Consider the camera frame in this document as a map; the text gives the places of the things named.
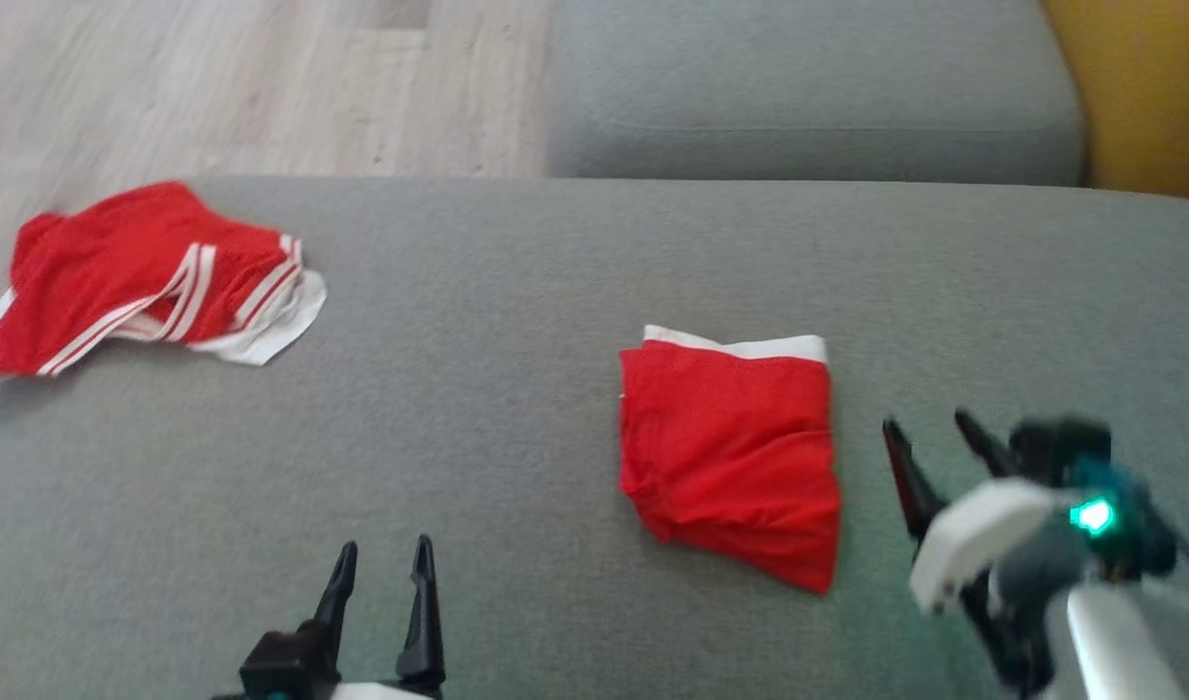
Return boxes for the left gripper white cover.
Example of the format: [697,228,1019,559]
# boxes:
[311,534,447,700]

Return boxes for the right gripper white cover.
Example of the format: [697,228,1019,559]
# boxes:
[882,407,1179,697]

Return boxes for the red shorts white waistband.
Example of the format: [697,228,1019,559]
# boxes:
[617,325,844,597]

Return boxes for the red basketball jersey white stripes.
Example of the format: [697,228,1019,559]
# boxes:
[0,181,329,386]

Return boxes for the large grey sofa seat cushion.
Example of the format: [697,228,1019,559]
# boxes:
[0,173,1189,700]

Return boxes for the small grey sofa cushion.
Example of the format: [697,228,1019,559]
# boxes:
[545,0,1087,188]

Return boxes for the mustard yellow sofa cushion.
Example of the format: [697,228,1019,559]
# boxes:
[1039,0,1189,207]

